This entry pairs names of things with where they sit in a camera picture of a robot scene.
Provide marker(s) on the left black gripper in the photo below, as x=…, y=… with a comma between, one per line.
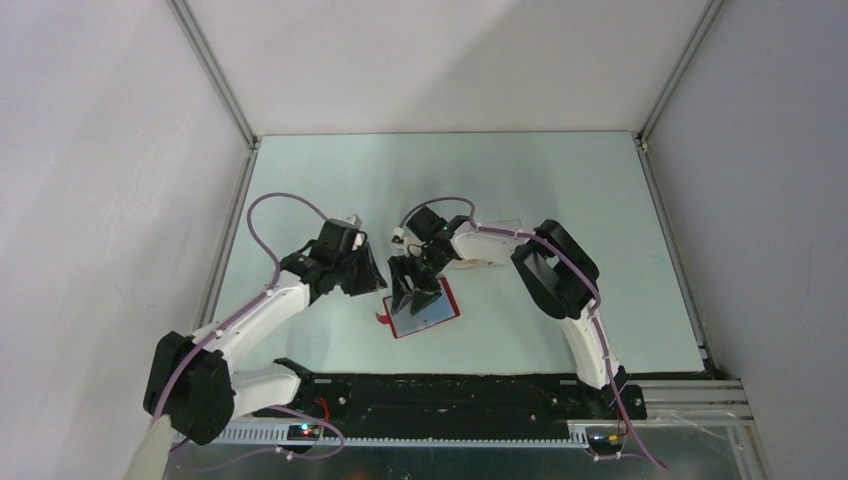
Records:
x=370, y=282

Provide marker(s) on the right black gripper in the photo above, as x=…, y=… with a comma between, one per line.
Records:
x=425, y=292

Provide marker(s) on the red leather card holder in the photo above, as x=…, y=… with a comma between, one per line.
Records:
x=404, y=324

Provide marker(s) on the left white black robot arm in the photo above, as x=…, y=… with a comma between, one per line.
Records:
x=195, y=379

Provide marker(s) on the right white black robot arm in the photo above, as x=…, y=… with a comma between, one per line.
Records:
x=558, y=274

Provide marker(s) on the orange credit card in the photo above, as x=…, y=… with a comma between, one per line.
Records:
x=469, y=264

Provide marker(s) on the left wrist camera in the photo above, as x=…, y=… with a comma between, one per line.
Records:
x=349, y=224

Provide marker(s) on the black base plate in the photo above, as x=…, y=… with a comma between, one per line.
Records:
x=562, y=395

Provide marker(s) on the grey slotted cable duct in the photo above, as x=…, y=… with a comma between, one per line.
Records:
x=307, y=435

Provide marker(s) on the left aluminium frame post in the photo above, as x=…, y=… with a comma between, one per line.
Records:
x=200, y=45

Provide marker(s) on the aluminium frame post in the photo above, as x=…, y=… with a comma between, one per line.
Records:
x=200, y=45
x=703, y=27

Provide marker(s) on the aluminium front rail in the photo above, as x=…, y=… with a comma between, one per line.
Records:
x=696, y=402

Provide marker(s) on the right aluminium frame post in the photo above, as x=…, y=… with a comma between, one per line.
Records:
x=703, y=27

